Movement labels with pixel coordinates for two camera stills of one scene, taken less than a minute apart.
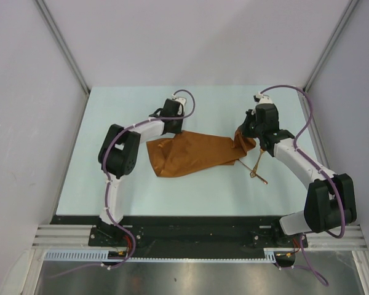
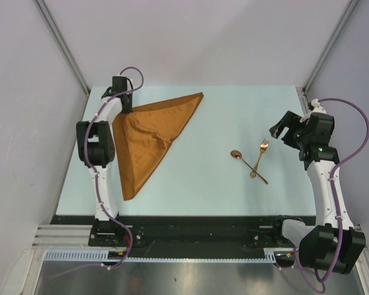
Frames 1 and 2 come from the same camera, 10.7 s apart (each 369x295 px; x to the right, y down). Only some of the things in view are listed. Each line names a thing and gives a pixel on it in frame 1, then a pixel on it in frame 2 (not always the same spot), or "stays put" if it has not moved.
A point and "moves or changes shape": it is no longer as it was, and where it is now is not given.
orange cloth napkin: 187,151 moves or changes shape
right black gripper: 244,128 -> 289,120
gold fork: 252,174 stays put
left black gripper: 179,129 -> 129,108
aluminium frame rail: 65,238 stays put
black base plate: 186,238 stays put
